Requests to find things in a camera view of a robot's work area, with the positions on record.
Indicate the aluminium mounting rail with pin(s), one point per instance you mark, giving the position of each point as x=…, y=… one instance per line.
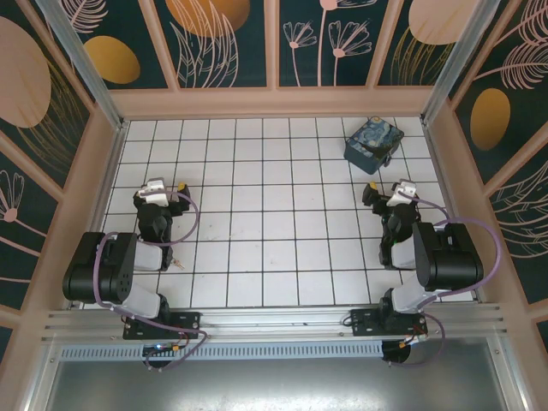
x=274, y=321

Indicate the dark grey padlock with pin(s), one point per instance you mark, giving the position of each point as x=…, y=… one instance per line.
x=388, y=160

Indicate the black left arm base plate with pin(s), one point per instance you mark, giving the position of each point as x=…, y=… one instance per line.
x=188, y=321

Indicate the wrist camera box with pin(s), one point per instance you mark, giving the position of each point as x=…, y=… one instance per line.
x=154, y=190
x=404, y=188

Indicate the grey sheet metal panel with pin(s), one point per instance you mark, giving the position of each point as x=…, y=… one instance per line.
x=274, y=385

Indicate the aluminium frame post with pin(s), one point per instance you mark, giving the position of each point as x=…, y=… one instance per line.
x=87, y=70
x=458, y=64

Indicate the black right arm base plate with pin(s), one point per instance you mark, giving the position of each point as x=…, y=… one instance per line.
x=364, y=323

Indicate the dark blue starry-print box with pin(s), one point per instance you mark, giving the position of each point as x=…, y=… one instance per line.
x=372, y=141

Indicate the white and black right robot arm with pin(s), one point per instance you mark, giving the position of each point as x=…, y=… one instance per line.
x=449, y=257

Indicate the small metal key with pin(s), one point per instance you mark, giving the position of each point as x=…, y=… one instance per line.
x=178, y=263

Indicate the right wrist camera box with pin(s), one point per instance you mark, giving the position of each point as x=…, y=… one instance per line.
x=404, y=188

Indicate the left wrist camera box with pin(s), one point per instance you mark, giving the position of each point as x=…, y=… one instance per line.
x=154, y=190

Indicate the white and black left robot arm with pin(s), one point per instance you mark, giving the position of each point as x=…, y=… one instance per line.
x=111, y=278

